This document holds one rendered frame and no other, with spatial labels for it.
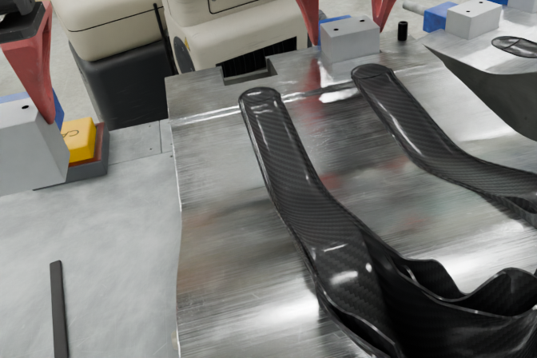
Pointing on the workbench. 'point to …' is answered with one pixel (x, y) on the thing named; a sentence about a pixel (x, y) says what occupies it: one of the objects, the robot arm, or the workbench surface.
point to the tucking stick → (58, 311)
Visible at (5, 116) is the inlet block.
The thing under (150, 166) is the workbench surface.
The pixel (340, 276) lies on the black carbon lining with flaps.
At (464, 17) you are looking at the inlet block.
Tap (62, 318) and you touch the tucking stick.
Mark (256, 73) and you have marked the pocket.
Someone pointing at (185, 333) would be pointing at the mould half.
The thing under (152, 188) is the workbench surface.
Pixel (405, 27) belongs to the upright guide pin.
